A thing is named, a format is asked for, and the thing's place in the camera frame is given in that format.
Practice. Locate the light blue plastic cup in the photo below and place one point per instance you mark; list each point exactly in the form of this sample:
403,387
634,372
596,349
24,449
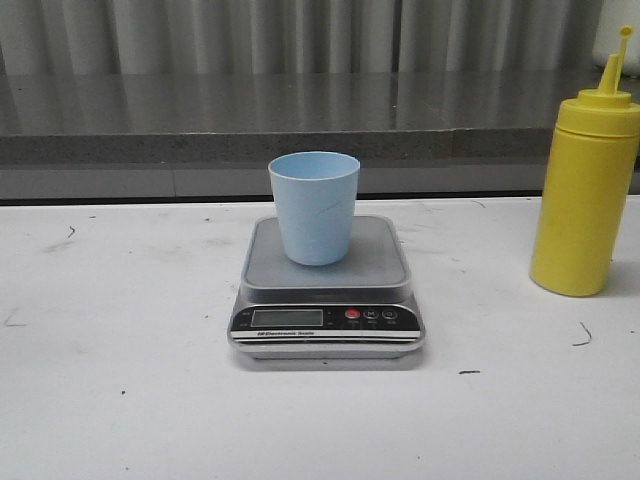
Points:
315,194

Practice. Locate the yellow squeeze bottle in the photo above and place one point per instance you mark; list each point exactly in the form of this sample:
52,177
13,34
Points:
592,156

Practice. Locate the silver digital kitchen scale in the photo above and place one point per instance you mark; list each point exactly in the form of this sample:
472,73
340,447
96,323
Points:
360,308

